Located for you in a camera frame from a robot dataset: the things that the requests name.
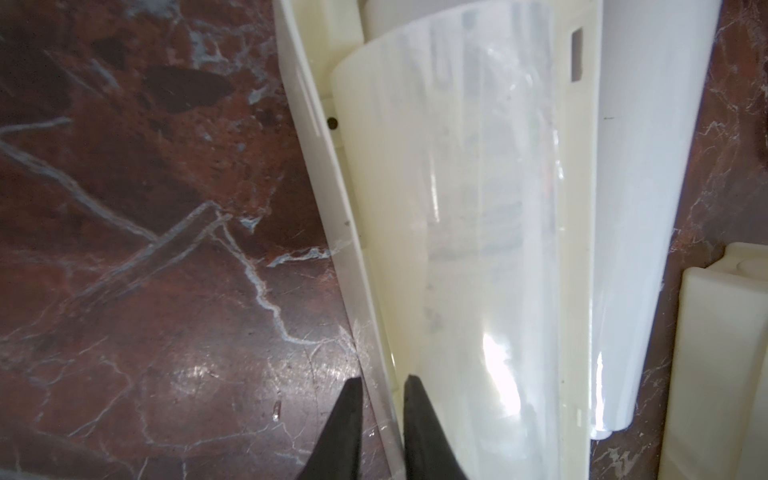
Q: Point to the cream dispenser box base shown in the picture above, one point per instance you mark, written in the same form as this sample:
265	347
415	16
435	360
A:
313	37

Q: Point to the white plastic wrap roll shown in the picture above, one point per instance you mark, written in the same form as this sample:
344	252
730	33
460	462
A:
654	61
447	125

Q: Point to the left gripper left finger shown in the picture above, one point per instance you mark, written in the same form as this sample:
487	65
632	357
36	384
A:
337	452

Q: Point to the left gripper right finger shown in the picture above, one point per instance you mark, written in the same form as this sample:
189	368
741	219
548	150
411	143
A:
428	454

